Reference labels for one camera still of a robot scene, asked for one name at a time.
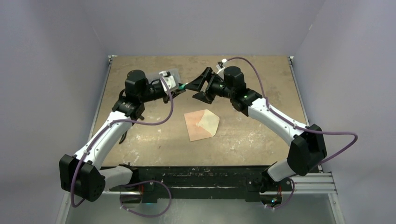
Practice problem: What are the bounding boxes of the black pliers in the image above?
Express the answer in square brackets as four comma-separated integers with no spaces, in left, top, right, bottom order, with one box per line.
[119,131,127,144]

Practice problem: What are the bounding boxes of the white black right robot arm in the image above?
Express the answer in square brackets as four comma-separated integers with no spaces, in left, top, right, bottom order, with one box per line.
[185,66,327,190]

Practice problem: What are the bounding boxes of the green white glue stick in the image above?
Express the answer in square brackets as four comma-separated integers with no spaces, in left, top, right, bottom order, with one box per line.
[179,83,188,90]

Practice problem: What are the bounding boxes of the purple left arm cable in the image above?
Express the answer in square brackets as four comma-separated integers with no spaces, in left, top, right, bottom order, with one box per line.
[70,76,175,218]

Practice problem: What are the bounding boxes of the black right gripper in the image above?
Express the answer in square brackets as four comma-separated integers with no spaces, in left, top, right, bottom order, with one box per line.
[185,67,234,104]

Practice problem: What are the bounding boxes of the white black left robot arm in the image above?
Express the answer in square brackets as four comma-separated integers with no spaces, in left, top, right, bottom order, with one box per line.
[59,69,184,208]

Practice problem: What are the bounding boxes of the clear plastic organizer box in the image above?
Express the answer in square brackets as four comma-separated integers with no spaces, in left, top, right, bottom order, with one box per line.
[146,68,181,87]

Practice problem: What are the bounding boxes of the aluminium frame rail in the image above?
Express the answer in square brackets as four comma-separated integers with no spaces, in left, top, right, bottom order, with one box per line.
[64,172,338,195]

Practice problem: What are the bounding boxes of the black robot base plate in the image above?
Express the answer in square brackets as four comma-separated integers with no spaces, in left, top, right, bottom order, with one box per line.
[77,165,293,205]

